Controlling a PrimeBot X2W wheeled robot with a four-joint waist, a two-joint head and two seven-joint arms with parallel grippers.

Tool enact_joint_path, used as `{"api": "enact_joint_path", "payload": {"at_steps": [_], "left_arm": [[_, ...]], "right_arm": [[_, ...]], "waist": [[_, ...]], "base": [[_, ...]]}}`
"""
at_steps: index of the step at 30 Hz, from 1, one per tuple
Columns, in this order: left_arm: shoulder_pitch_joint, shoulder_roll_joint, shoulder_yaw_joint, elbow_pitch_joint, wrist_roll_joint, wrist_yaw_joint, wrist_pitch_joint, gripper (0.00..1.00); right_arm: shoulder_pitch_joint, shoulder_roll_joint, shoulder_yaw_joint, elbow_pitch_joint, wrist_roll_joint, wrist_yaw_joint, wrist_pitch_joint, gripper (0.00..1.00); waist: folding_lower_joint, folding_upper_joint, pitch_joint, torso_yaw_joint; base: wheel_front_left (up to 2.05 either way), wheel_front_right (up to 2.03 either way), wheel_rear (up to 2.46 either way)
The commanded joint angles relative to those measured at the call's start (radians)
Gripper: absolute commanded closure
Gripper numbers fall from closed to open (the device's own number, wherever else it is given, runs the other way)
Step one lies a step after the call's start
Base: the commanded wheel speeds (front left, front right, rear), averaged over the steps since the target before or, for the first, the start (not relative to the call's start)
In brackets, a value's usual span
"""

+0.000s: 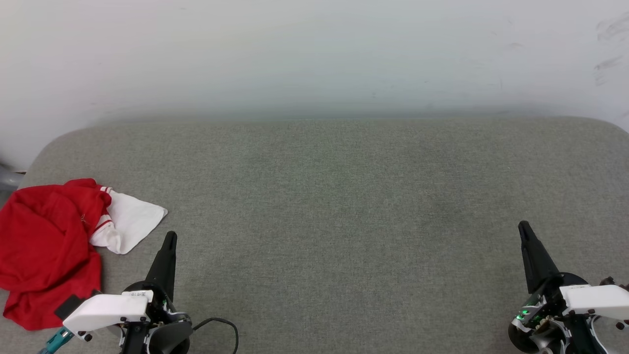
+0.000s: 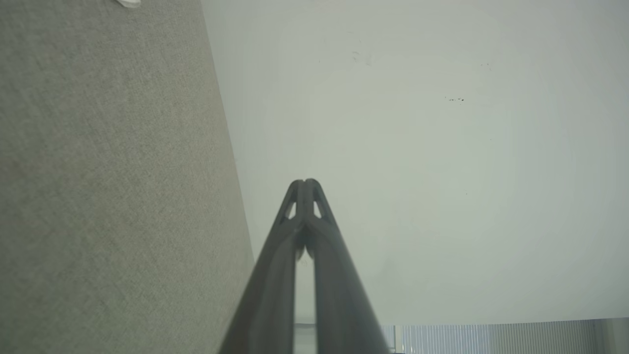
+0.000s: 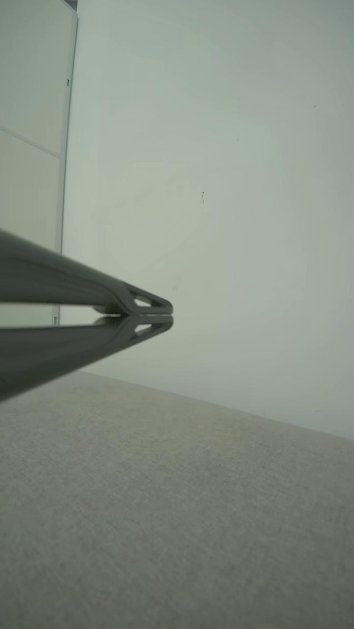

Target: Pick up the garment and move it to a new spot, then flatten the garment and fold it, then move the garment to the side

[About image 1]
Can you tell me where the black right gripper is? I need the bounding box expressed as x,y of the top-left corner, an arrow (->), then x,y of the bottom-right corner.
509,221 -> 598,354

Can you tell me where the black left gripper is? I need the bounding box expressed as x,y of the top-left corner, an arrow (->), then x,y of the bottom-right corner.
120,232 -> 193,354

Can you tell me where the red and white jersey shirt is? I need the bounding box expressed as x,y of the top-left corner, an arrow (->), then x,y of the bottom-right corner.
0,178 -> 168,331

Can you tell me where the dark right camera cable plug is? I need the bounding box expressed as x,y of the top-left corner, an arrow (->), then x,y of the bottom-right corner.
600,276 -> 629,292

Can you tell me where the thin black cable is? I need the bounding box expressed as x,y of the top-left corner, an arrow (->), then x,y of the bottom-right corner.
191,317 -> 240,354

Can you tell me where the teal left camera cable plug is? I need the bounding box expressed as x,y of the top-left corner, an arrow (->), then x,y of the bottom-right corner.
38,326 -> 75,354

